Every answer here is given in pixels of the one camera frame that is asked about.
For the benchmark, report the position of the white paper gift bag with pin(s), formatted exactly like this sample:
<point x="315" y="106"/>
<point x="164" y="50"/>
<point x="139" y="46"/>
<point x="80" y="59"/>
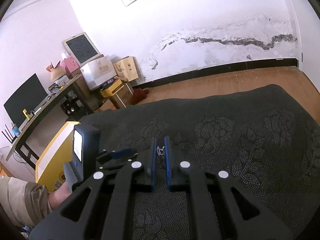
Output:
<point x="98" y="71"/>

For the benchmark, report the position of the black desk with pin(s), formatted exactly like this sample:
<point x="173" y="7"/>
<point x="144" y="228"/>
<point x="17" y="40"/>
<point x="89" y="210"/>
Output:
<point x="19" y="145"/>

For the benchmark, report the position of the black floral table cloth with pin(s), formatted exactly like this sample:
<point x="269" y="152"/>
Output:
<point x="264" y="138"/>

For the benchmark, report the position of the black computer monitor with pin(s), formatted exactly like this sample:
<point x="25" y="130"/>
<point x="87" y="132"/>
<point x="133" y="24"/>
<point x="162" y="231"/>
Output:
<point x="28" y="96"/>

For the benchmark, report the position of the silver charm pendant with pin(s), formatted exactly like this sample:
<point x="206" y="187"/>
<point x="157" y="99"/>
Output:
<point x="160" y="151"/>

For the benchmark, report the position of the pink box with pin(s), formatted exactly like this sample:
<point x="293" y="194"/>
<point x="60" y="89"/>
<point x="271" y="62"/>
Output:
<point x="71" y="66"/>

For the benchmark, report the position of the black speaker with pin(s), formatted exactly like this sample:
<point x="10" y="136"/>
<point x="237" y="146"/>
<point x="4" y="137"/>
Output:
<point x="70" y="107"/>

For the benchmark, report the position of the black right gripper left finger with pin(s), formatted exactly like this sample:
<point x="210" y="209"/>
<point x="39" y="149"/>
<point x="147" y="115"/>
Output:
<point x="102" y="206"/>

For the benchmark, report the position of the tan woven basket bag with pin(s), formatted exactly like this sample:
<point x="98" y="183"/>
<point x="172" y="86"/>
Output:
<point x="56" y="71"/>

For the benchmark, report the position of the small yellow box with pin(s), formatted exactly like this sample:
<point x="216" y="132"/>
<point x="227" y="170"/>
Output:
<point x="110" y="89"/>

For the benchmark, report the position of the red cloth on floor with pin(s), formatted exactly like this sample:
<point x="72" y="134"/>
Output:
<point x="138" y="96"/>

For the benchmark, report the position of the tan paper gift bag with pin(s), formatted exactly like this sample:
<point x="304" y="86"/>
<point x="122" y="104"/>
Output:
<point x="126" y="69"/>

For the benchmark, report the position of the brown cardboard box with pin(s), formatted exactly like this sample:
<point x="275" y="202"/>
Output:
<point x="122" y="96"/>

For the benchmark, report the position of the yellow cardboard box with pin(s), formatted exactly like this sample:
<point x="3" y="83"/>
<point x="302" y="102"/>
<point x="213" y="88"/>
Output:
<point x="49" y="168"/>

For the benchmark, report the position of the beige sleeve forearm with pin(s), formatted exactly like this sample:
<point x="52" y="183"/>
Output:
<point x="23" y="203"/>

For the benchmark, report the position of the framed dark board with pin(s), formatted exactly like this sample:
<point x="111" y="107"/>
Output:
<point x="82" y="49"/>

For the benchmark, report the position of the person left hand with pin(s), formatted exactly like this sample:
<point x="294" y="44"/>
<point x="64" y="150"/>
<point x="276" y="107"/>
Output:
<point x="59" y="196"/>

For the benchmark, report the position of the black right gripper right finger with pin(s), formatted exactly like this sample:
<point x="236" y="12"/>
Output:
<point x="220" y="207"/>

